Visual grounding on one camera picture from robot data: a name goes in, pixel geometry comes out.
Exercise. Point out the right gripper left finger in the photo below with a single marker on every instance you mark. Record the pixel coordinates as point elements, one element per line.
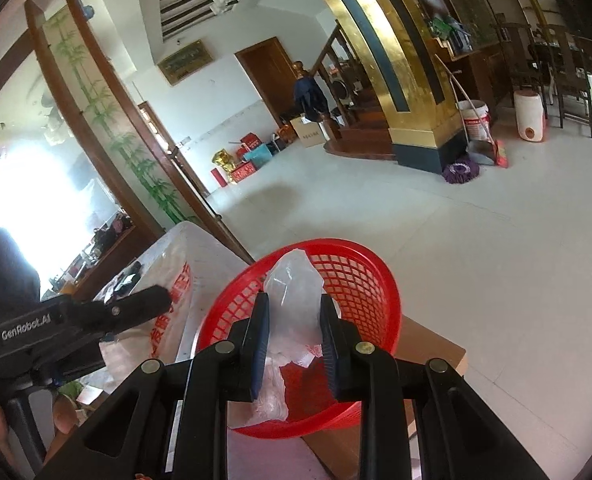
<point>257,342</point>

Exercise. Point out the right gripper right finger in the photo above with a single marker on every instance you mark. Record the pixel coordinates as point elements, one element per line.
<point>332,345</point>

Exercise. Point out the white plastic bag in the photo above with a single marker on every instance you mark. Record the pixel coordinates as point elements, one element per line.
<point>294,288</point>

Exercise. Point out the person's left hand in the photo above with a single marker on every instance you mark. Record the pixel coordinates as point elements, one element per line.
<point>65,422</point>

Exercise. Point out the red plastic mesh basket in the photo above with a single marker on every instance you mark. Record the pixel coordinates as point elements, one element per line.
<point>368,304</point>

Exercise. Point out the black handheld device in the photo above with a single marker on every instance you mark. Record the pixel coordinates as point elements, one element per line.
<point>125,285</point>

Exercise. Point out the wooden sideboard counter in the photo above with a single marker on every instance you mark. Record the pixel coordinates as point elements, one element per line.
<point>128,246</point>

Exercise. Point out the small wooden stool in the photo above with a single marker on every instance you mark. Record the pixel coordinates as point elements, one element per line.
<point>399,435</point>

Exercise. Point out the brown cardboard box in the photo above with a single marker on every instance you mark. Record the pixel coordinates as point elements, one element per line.
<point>309,133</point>

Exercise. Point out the purple mop head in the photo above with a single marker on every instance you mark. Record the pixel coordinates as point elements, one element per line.
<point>461,171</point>

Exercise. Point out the gold black pillar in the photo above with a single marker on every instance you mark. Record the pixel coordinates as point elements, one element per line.
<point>394,45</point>

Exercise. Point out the bamboo painted panel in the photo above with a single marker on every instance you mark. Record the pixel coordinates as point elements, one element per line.
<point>111,126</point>

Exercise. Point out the dark blue jacket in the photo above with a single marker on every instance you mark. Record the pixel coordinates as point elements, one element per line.
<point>310,99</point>

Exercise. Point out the wooden staircase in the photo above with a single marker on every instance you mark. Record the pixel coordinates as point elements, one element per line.
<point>363,131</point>

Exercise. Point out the white plastic bucket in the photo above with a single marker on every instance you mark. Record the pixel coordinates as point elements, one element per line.
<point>476,117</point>

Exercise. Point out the brown wooden door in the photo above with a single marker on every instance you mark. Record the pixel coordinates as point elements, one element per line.
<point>270,69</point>

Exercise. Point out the framed landscape painting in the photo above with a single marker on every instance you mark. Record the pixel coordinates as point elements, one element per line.
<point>185,62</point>

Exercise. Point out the wooden dining chair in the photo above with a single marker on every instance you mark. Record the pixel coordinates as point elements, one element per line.
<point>569,75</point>

